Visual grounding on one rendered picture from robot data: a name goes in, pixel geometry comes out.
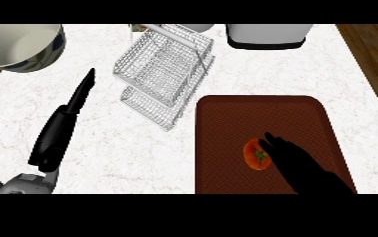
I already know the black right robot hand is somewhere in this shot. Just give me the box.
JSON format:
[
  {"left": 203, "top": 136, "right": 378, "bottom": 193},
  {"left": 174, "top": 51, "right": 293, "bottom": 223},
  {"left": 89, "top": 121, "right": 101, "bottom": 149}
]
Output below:
[{"left": 256, "top": 131, "right": 357, "bottom": 195}]

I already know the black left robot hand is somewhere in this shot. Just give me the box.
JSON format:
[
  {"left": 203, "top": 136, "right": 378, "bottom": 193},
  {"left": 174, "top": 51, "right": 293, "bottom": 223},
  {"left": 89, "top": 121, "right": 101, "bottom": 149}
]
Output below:
[{"left": 26, "top": 67, "right": 97, "bottom": 173}]

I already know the red tomato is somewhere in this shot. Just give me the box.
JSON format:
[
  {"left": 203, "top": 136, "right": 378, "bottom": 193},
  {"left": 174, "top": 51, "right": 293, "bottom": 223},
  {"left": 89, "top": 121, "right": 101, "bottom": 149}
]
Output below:
[{"left": 241, "top": 138, "right": 272, "bottom": 171}]

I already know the dark red tray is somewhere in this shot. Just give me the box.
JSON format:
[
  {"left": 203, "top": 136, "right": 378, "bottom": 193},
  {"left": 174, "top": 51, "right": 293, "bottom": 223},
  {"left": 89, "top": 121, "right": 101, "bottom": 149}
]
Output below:
[{"left": 194, "top": 94, "right": 358, "bottom": 195}]

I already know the large grey bowl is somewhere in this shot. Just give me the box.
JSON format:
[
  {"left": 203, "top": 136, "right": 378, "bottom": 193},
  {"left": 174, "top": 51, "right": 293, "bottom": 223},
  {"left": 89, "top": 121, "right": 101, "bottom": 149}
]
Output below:
[{"left": 0, "top": 24, "right": 67, "bottom": 74}]

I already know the brown wooden cabinet edge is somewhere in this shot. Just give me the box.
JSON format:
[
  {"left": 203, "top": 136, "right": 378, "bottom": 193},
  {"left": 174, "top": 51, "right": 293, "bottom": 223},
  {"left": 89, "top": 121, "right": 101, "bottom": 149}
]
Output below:
[{"left": 334, "top": 24, "right": 378, "bottom": 97}]

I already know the white appliance with black base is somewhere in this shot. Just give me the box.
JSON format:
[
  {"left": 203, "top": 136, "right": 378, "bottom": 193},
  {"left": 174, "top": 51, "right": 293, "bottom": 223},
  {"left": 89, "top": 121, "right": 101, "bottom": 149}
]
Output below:
[{"left": 224, "top": 24, "right": 314, "bottom": 51}]

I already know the pale grey round container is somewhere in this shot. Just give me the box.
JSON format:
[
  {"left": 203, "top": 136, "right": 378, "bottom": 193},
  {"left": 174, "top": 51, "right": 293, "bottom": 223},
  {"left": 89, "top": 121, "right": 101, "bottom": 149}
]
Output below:
[{"left": 176, "top": 24, "right": 215, "bottom": 34}]

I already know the white wire tiered basket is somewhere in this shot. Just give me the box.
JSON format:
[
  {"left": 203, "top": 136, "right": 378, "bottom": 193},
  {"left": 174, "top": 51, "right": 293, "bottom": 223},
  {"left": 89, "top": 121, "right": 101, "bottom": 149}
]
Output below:
[{"left": 112, "top": 24, "right": 216, "bottom": 132}]

